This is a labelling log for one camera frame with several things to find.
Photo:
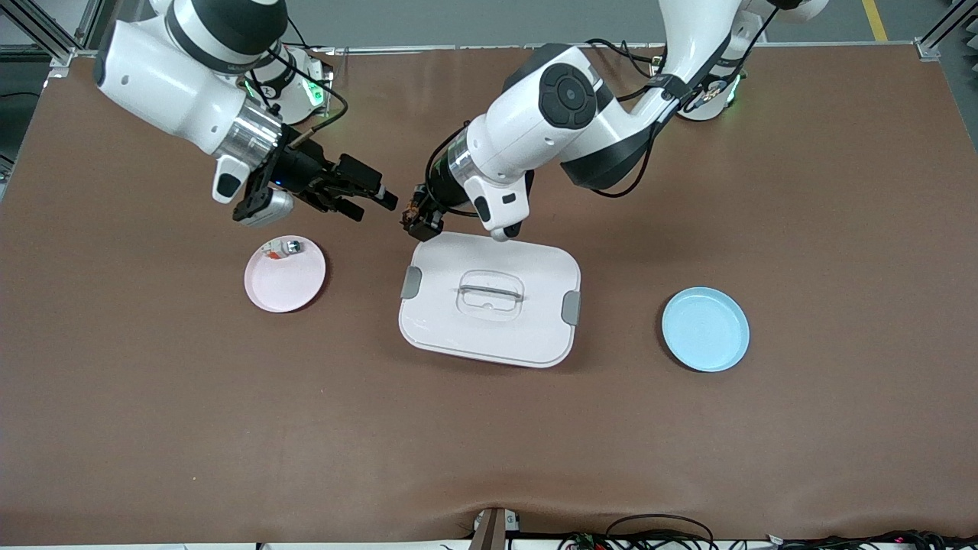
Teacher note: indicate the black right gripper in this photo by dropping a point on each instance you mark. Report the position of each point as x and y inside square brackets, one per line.
[302, 172]

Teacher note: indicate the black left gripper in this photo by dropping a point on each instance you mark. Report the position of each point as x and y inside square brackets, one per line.
[438, 193]

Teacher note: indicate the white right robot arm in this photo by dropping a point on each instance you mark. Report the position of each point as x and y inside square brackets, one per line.
[168, 84]

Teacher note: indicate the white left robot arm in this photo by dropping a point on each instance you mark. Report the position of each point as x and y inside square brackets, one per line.
[550, 122]

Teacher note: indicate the grey box latch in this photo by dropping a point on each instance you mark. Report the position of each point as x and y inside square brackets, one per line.
[411, 283]
[571, 308]

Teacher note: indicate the pink round plate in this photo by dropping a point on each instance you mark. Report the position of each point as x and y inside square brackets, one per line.
[286, 286]

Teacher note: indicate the white plastic storage box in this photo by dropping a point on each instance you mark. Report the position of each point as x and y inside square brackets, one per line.
[489, 336]

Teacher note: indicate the brown table mat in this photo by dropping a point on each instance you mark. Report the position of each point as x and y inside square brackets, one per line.
[489, 443]

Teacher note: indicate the light blue round plate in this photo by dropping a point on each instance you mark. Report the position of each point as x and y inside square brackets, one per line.
[707, 330]

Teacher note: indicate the white switch with green cap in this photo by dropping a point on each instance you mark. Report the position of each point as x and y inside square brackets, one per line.
[294, 246]

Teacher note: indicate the clear switch with red part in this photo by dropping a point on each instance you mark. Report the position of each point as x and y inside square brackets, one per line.
[272, 252]

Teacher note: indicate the silver table edge rail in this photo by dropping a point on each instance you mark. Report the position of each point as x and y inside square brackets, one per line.
[420, 48]

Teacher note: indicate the aluminium frame post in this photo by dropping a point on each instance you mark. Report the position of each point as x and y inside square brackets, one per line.
[926, 50]
[90, 23]

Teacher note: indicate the grey metal edge bracket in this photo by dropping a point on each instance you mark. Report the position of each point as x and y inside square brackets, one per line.
[489, 531]

